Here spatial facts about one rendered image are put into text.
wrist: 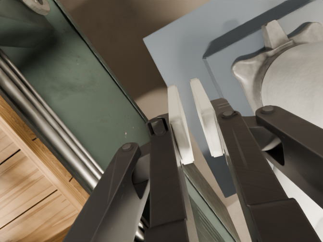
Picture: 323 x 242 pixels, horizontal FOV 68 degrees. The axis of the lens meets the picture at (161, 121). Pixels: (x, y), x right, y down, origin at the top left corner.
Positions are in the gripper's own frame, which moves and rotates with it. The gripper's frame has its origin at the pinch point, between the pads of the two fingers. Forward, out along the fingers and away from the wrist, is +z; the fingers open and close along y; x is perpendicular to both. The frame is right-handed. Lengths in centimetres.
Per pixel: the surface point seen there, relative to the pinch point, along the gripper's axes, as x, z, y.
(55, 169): -12.4, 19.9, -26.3
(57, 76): -1, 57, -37
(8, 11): 15.4, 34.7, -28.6
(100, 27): 9, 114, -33
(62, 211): -21.4, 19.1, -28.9
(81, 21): 14, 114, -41
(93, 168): -22.0, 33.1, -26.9
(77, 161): -17.2, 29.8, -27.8
